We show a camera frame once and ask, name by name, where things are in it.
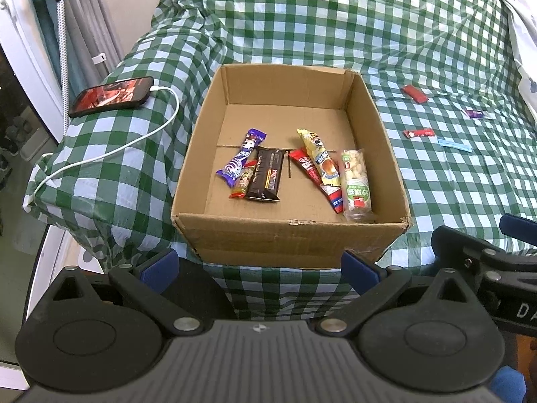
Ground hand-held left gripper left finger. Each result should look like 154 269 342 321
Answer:
47 249 207 337

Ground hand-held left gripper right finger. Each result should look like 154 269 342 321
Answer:
314 250 478 337

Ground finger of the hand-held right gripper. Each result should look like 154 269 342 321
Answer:
431 225 492 275
499 213 537 248

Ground clear rice cracker packet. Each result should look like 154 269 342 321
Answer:
340 148 375 223

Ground brown cardboard box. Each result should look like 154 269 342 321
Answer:
170 63 414 270

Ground small red-green snack packet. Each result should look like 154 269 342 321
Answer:
229 160 258 199

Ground red snack packet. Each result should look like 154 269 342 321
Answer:
287 148 345 214

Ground yellow snack packet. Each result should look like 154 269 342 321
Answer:
296 128 342 188

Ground dark brown chocolate bar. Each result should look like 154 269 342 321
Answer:
244 147 286 203

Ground purple snack packet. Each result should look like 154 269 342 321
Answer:
215 129 267 188

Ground person's blue clothing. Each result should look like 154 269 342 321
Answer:
490 365 526 403

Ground light blue snack stick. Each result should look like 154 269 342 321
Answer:
438 138 472 152

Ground small red square packet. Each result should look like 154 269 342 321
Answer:
400 85 429 105

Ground black smartphone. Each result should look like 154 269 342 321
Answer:
67 76 155 119

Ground grey shoes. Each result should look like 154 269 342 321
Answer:
0 115 26 174

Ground green checkered cloth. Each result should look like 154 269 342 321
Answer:
23 0 537 325

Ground white charging cable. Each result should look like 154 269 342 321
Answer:
24 86 181 213

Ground garment steamer with hose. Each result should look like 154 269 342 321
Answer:
45 0 73 129

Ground white door frame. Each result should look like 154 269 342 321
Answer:
0 0 68 144

